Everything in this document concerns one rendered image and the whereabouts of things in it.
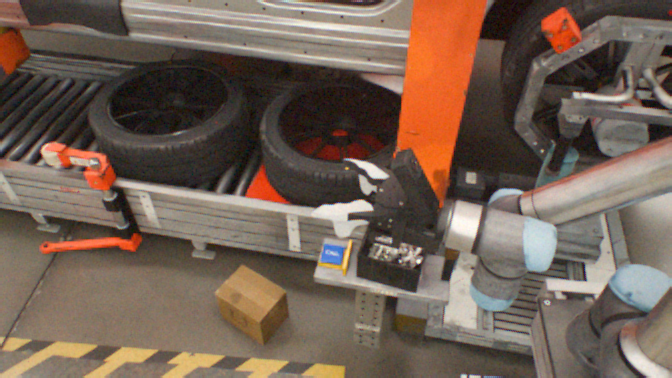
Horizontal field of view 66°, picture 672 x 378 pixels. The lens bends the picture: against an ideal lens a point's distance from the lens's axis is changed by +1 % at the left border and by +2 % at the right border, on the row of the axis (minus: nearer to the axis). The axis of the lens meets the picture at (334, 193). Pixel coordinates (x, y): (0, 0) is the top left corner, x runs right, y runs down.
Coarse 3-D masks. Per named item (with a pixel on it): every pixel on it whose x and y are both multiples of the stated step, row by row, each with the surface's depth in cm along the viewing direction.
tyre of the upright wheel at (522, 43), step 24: (552, 0) 161; (576, 0) 153; (600, 0) 146; (624, 0) 144; (648, 0) 143; (528, 24) 165; (576, 24) 151; (504, 48) 181; (528, 48) 160; (504, 72) 172; (528, 72) 165; (504, 96) 173
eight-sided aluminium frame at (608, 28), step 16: (608, 16) 145; (592, 32) 147; (608, 32) 143; (624, 32) 146; (640, 32) 141; (656, 32) 141; (576, 48) 148; (592, 48) 147; (544, 64) 153; (560, 64) 152; (528, 80) 161; (528, 96) 162; (528, 112) 166; (528, 128) 170; (528, 144) 175; (544, 144) 174; (544, 160) 178; (592, 160) 179
